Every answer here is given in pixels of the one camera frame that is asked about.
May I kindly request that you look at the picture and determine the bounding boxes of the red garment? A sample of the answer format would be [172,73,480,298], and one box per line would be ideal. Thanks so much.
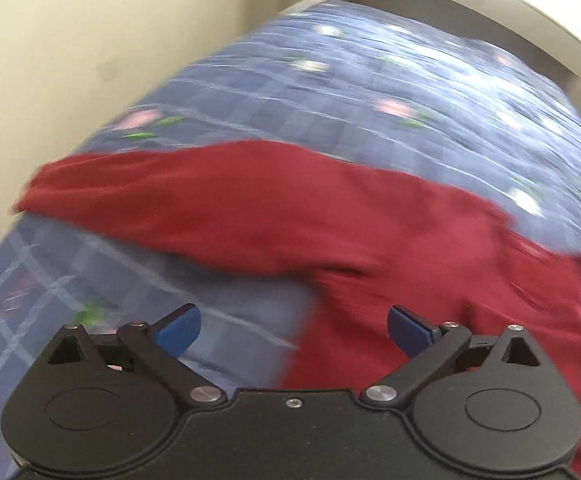
[13,140,581,480]

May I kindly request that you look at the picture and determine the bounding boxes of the blue plaid floral quilt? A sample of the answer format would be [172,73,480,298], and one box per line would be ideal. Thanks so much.
[0,0,581,461]

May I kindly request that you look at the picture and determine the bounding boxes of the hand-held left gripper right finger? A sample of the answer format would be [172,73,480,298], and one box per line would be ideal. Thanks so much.
[359,305,551,408]

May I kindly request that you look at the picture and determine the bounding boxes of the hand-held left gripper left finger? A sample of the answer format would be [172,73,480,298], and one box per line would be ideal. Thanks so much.
[34,304,224,407]

